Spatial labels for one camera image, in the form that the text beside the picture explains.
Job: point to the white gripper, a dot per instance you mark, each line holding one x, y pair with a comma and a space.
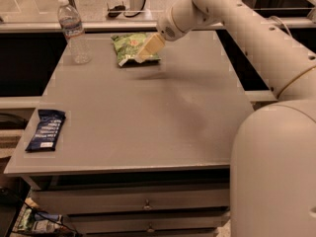
167, 28

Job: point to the green jalapeno chip bag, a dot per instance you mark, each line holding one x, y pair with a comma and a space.
127, 46

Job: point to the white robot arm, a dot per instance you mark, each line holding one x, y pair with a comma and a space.
273, 159

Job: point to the blue rxbar blueberry bar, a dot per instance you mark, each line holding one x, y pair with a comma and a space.
48, 130

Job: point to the clear plastic water bottle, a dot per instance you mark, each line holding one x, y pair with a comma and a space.
73, 30

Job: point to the upper drawer knob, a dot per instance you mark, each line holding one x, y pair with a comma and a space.
147, 205

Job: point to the drawer knob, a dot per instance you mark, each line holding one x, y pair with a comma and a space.
147, 205
150, 229

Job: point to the lower drawer knob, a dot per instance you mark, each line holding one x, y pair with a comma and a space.
150, 229

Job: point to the upper grey drawer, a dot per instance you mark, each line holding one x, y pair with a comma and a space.
132, 199

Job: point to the grey drawer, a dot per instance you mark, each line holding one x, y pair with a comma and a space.
160, 220
132, 199

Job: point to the lower grey drawer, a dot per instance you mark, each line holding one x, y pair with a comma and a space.
160, 220

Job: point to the clutter under table left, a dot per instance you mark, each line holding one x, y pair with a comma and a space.
33, 222

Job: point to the metal railing with post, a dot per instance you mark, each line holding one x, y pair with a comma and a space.
34, 16

